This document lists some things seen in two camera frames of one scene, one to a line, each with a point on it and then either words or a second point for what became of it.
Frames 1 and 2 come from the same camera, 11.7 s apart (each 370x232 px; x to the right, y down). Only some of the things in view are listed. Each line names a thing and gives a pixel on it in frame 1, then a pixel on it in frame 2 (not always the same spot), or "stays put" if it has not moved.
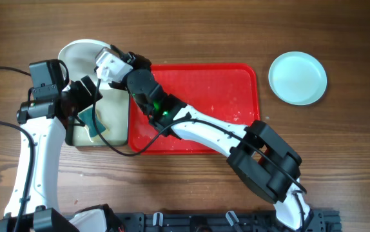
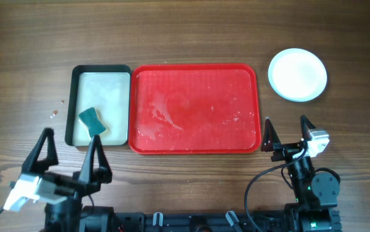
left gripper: (79, 91) to (87, 171)
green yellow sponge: (86, 116) stays put
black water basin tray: (112, 111) stays put
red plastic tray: (231, 93) stays put
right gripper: (133, 60) to (285, 151)
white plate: (80, 57) to (298, 75)
